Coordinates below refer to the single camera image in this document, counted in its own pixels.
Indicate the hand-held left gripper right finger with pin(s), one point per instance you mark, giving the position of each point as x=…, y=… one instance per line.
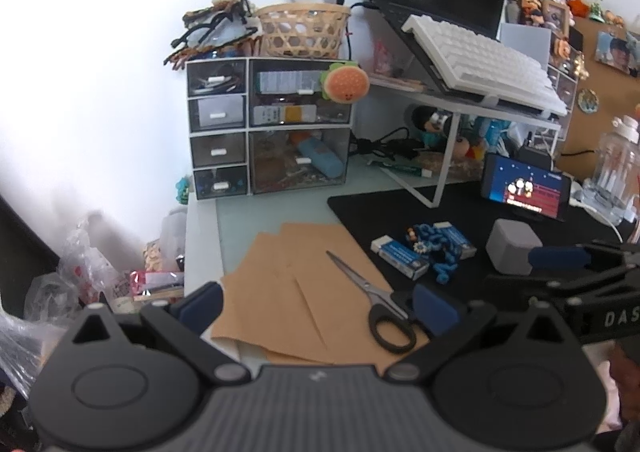
x=436, y=311

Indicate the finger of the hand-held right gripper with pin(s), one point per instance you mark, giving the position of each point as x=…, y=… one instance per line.
x=547, y=284
x=559, y=259

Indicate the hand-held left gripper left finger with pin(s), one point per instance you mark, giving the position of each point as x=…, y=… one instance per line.
x=199, y=306

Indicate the large clear drawer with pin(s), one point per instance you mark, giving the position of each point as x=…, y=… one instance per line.
x=280, y=166

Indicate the small clear drawer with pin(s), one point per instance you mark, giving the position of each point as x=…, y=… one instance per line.
x=220, y=182
x=219, y=150
x=217, y=112
x=217, y=79

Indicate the white drawer organizer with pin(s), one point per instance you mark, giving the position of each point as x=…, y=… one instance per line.
x=247, y=129

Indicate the clear drawer with yellow label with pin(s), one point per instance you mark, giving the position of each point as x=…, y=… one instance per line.
x=295, y=114

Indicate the clear drawer with white cards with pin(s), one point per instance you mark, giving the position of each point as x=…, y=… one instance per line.
x=285, y=80

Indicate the pink box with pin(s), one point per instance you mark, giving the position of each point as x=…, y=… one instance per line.
x=157, y=284

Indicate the grey cube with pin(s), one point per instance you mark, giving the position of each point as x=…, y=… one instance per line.
x=512, y=247

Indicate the blue sleeved eraser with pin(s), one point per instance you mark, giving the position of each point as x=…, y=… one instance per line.
x=457, y=239
x=400, y=257

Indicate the smartphone with lit screen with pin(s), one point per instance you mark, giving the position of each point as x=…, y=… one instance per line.
x=525, y=187

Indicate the black desk mat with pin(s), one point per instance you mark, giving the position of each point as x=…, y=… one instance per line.
x=450, y=212

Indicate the brown paper sheets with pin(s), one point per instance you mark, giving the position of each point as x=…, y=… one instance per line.
x=300, y=292

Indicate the clear water bottle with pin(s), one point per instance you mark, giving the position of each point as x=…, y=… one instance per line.
x=612, y=171

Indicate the cork board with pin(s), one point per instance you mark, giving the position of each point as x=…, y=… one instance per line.
x=600, y=131

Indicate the white metal laptop stand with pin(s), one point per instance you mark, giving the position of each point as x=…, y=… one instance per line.
x=445, y=171

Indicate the clear plastic bags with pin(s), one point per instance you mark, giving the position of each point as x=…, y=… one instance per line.
x=60, y=282

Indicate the cartoon boy figure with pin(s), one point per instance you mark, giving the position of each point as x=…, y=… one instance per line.
x=472, y=146

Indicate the granola snack packet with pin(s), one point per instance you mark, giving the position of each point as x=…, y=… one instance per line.
x=440, y=162

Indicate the green toothpaste tube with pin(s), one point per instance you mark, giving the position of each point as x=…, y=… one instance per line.
x=400, y=166

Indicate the round patterned badge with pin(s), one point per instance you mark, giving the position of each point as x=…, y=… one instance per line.
x=587, y=100

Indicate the white keyboard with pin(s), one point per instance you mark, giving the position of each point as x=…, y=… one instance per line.
x=490, y=61

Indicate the printed photo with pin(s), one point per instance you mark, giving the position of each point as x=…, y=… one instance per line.
x=617, y=54

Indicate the burger plush toy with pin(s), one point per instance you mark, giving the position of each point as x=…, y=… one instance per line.
x=344, y=82

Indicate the pink snack bag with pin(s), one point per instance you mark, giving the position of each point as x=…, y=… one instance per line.
x=386, y=56

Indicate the pile of eyeglasses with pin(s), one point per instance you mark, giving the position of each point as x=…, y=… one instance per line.
x=215, y=31

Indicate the woven wicker basket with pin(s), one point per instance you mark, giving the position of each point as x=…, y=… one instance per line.
x=302, y=31

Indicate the wooden photo frame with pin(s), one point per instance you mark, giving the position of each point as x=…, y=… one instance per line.
x=556, y=19

